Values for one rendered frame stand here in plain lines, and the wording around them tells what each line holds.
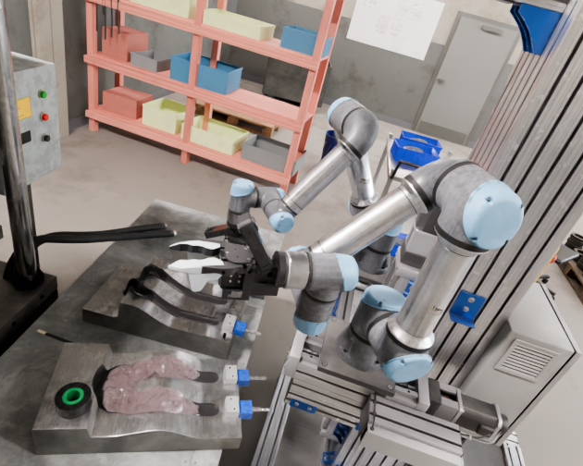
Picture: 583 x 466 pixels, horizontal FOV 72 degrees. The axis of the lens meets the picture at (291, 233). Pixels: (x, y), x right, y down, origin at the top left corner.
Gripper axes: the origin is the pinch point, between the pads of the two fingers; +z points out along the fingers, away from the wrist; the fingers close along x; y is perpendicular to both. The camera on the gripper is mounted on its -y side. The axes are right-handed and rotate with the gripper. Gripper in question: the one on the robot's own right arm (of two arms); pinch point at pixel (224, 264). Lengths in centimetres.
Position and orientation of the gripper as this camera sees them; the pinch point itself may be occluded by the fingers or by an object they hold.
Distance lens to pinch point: 157.0
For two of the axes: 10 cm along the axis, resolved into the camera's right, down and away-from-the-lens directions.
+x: 1.2, -4.6, 8.8
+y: 9.7, 2.4, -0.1
